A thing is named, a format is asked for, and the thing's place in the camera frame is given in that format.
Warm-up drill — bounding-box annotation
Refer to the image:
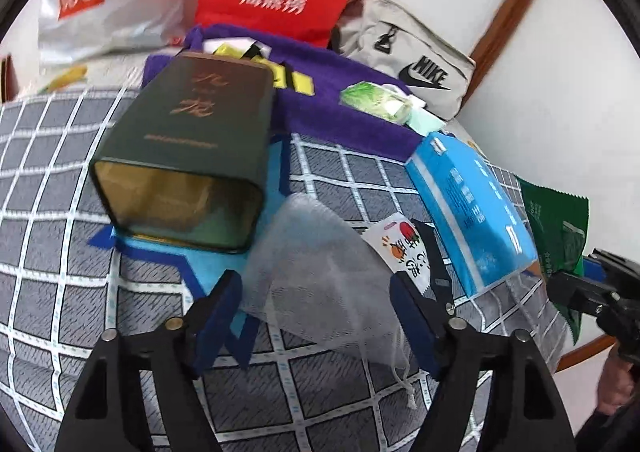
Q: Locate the wooden baseboard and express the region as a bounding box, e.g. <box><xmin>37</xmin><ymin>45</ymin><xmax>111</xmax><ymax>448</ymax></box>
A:
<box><xmin>556</xmin><ymin>335</ymin><xmax>620</xmax><ymax>374</ymax></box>

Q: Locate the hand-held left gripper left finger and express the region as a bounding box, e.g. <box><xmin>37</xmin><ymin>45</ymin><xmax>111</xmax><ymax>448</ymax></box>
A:
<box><xmin>54</xmin><ymin>269</ymin><xmax>245</xmax><ymax>452</ymax></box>

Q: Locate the yellow black packet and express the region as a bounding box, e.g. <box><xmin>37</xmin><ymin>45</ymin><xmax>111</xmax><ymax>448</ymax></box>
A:
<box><xmin>212</xmin><ymin>43</ymin><xmax>315</xmax><ymax>96</ymax></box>

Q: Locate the dark green tin box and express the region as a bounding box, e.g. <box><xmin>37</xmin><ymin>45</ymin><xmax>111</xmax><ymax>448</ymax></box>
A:
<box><xmin>89</xmin><ymin>51</ymin><xmax>276</xmax><ymax>254</ymax></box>

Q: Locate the green snack packet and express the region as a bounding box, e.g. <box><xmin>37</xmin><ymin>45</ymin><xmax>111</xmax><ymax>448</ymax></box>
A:
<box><xmin>517</xmin><ymin>176</ymin><xmax>590</xmax><ymax>345</ymax></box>

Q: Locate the blue tissue pack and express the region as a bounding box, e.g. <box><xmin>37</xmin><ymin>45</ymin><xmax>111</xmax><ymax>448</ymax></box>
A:
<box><xmin>404</xmin><ymin>131</ymin><xmax>540</xmax><ymax>294</ymax></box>

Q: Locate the light green wipes pack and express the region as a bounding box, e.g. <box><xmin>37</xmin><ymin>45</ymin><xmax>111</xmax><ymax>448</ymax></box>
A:
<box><xmin>340</xmin><ymin>81</ymin><xmax>418</xmax><ymax>125</ymax></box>

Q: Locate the fruit print white sachet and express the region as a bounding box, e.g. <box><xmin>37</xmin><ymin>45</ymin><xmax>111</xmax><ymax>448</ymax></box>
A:
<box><xmin>359</xmin><ymin>213</ymin><xmax>432</xmax><ymax>294</ymax></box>

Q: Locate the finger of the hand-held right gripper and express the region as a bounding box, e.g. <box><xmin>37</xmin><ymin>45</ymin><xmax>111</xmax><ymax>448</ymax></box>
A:
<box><xmin>582</xmin><ymin>247</ymin><xmax>640</xmax><ymax>285</ymax></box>
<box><xmin>546</xmin><ymin>271</ymin><xmax>618</xmax><ymax>318</ymax></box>

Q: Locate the wooden door frame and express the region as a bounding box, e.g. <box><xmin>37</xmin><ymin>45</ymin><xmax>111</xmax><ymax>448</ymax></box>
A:
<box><xmin>470</xmin><ymin>0</ymin><xmax>556</xmax><ymax>76</ymax></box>

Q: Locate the white mesh bag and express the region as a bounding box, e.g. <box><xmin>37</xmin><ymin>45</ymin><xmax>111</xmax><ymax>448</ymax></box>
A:
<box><xmin>241</xmin><ymin>192</ymin><xmax>418</xmax><ymax>408</ymax></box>

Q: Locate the grey waist bag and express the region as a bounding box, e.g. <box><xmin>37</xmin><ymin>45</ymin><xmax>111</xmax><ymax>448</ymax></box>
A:
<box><xmin>330</xmin><ymin>0</ymin><xmax>477</xmax><ymax>120</ymax></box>

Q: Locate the grey checkered blanket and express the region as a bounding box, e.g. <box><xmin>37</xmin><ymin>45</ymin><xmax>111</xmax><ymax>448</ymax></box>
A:
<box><xmin>0</xmin><ymin>85</ymin><xmax>591</xmax><ymax>452</ymax></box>

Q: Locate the purple towel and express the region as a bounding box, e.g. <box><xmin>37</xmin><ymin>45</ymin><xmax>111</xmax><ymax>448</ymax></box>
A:
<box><xmin>141</xmin><ymin>22</ymin><xmax>436</xmax><ymax>163</ymax></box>

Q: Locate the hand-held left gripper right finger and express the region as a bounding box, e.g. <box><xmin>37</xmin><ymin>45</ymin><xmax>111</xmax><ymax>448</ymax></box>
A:
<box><xmin>389</xmin><ymin>273</ymin><xmax>576</xmax><ymax>452</ymax></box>

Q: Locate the person's right hand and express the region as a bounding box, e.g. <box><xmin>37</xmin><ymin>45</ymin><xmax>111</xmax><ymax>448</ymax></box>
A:
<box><xmin>596</xmin><ymin>344</ymin><xmax>640</xmax><ymax>415</ymax></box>

